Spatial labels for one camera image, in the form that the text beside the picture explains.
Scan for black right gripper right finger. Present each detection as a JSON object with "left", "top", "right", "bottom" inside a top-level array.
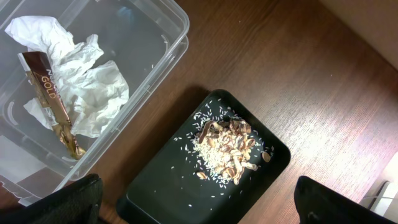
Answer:
[{"left": 294, "top": 175, "right": 394, "bottom": 224}]

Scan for clear plastic bin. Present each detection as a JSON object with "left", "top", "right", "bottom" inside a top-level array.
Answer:
[{"left": 1, "top": 0, "right": 189, "bottom": 206}]

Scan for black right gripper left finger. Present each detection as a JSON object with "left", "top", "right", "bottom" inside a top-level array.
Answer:
[{"left": 1, "top": 174, "right": 103, "bottom": 224}]

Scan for food scraps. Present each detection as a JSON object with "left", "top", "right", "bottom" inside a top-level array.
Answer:
[{"left": 170, "top": 99, "right": 275, "bottom": 208}]

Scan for black rectangular tray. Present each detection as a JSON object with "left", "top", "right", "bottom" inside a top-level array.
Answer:
[{"left": 116, "top": 90, "right": 290, "bottom": 223}]

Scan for gold snack wrapper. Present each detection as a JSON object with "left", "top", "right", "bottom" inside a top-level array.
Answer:
[{"left": 18, "top": 52, "right": 86, "bottom": 160}]

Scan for white object at edge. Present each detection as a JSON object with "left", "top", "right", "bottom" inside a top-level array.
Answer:
[{"left": 359, "top": 153, "right": 397, "bottom": 223}]

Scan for white paper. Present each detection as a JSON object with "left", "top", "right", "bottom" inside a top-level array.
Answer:
[{"left": 5, "top": 16, "right": 129, "bottom": 138}]

